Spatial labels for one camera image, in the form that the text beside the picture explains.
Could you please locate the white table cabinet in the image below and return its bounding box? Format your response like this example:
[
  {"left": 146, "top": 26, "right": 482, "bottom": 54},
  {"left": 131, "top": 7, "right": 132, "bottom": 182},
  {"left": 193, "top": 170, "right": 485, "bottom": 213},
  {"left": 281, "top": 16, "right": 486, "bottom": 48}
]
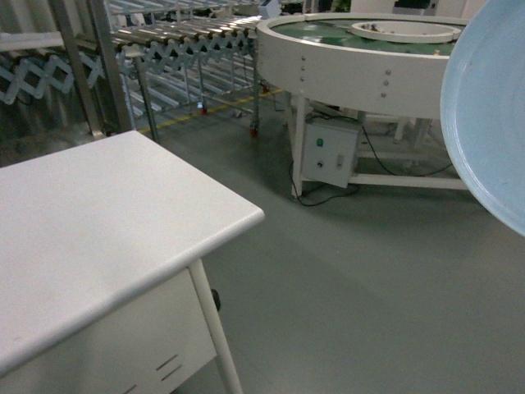
[{"left": 1, "top": 131, "right": 264, "bottom": 393}]

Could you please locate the white control box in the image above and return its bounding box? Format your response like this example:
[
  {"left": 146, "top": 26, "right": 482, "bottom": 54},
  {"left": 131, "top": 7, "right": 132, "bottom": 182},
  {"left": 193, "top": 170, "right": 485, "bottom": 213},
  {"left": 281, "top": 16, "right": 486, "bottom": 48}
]
[{"left": 302, "top": 120, "right": 361, "bottom": 188}]

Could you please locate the expandable roller conveyor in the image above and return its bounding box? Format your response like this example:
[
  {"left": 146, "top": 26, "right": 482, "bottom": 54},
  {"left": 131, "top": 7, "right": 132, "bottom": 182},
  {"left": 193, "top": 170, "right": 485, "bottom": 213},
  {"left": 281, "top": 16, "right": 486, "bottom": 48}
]
[{"left": 1, "top": 1, "right": 271, "bottom": 138}]

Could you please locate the light blue oval tray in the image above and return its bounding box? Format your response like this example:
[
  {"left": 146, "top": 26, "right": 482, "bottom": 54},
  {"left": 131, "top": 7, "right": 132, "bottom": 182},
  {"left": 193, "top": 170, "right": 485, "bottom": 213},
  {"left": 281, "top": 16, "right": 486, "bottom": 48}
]
[{"left": 441, "top": 1, "right": 524, "bottom": 234}]

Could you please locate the steel frame post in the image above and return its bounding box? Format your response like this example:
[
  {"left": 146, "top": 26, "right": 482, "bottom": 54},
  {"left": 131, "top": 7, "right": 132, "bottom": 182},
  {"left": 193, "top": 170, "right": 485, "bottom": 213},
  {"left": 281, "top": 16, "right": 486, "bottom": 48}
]
[{"left": 48, "top": 1, "right": 135, "bottom": 137}]

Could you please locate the white round turntable machine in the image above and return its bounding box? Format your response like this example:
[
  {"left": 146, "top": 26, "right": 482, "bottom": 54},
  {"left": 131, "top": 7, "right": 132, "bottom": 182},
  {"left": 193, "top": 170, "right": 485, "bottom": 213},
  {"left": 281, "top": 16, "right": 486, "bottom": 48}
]
[{"left": 256, "top": 13, "right": 467, "bottom": 198}]

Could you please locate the black power cable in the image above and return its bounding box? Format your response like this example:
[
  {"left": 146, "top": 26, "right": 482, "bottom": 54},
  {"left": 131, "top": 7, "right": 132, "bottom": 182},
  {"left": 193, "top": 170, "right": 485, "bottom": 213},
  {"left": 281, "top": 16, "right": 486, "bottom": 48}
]
[{"left": 290, "top": 122, "right": 456, "bottom": 208}]

